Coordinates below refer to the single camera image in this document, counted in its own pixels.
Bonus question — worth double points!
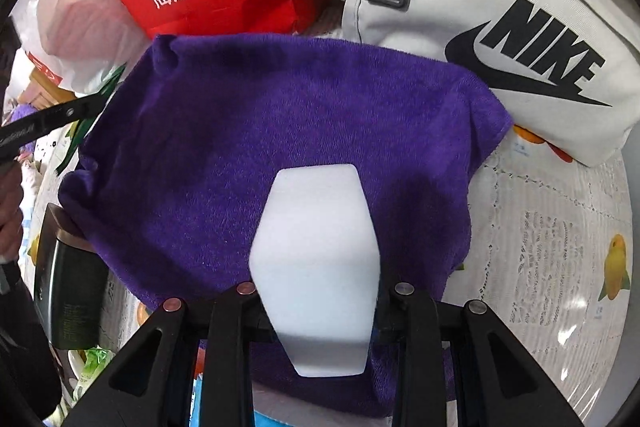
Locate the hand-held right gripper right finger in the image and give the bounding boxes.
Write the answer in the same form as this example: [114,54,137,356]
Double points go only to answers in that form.
[375,280,587,427]

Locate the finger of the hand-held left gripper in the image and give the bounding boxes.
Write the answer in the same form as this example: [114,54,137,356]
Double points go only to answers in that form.
[62,88,120,125]

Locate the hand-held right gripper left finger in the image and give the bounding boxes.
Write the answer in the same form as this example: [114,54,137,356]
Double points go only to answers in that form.
[62,282,276,427]

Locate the white foam sponge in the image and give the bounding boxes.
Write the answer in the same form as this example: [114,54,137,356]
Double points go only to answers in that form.
[248,164,381,378]

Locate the purple towel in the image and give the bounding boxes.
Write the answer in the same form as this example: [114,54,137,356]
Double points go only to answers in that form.
[57,33,515,419]

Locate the person's left forearm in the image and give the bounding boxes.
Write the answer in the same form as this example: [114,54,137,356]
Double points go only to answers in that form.
[0,257,63,423]

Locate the person's left hand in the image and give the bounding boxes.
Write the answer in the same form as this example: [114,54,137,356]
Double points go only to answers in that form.
[0,164,25,260]

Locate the cardboard box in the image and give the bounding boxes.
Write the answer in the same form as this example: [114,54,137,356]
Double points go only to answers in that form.
[27,67,78,105]

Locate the white plastic shopping bag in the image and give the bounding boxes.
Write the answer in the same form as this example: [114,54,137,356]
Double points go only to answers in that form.
[7,0,151,95]

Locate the green packet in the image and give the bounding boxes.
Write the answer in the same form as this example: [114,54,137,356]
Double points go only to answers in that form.
[65,347,118,408]

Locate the black case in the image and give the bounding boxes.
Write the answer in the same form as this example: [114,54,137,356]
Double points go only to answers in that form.
[32,203,110,352]

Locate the fruit print tablecloth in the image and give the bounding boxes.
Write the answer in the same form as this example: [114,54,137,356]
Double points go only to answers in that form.
[10,7,633,427]

